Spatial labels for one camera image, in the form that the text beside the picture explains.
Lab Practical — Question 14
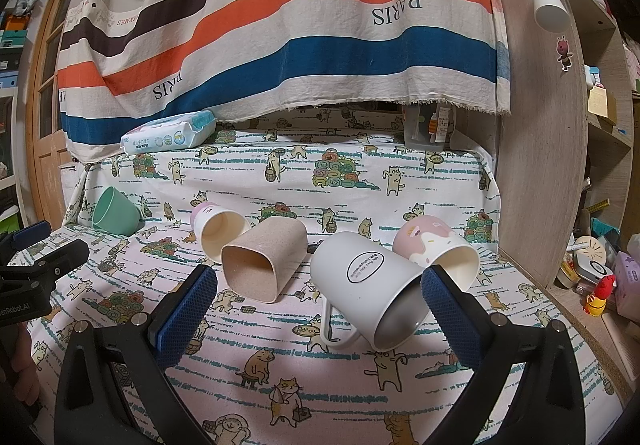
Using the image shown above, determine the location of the clear storage box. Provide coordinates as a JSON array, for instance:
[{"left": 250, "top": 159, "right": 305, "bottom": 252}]
[{"left": 402, "top": 102, "right": 454, "bottom": 151}]

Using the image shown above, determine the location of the white mug with handle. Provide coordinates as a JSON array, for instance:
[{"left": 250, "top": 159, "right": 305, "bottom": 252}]
[{"left": 310, "top": 231, "right": 430, "bottom": 352}]

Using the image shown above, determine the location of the beige square cup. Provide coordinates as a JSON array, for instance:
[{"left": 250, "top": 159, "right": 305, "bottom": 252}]
[{"left": 221, "top": 216, "right": 308, "bottom": 303}]

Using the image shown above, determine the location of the wet wipes pack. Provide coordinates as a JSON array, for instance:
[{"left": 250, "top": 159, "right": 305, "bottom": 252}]
[{"left": 120, "top": 109, "right": 216, "bottom": 156}]

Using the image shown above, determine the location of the wooden door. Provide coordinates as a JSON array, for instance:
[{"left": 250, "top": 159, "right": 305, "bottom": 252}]
[{"left": 26, "top": 0, "right": 71, "bottom": 228}]

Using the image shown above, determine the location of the pink white cup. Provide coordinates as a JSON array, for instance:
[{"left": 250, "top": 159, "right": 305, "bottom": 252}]
[
  {"left": 393, "top": 215, "right": 480, "bottom": 291},
  {"left": 190, "top": 202, "right": 250, "bottom": 263}
]

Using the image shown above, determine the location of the pink character sticker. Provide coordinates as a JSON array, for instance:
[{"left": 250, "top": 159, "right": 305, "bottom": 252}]
[{"left": 555, "top": 35, "right": 574, "bottom": 72}]

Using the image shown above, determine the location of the pink white cup left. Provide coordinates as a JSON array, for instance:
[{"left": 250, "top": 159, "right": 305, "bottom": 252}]
[{"left": 190, "top": 202, "right": 250, "bottom": 263}]

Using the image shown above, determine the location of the cat print bedsheet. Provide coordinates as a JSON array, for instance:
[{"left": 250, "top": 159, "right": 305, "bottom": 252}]
[{"left": 27, "top": 103, "right": 624, "bottom": 445}]

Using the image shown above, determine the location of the wooden shelf unit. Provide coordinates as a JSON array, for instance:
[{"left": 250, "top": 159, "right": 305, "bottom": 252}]
[{"left": 496, "top": 0, "right": 636, "bottom": 403}]

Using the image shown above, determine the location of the person's hand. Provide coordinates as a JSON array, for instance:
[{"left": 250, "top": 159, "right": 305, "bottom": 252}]
[{"left": 11, "top": 323, "right": 40, "bottom": 406}]

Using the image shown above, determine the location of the striped Paris cloth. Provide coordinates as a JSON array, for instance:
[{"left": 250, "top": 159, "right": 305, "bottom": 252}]
[{"left": 56, "top": 0, "right": 510, "bottom": 163}]

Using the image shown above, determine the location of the pink white cup right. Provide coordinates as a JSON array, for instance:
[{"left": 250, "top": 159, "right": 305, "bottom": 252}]
[{"left": 393, "top": 215, "right": 480, "bottom": 291}]

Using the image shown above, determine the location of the green cup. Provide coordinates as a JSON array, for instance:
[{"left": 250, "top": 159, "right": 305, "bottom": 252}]
[{"left": 92, "top": 186, "right": 141, "bottom": 237}]

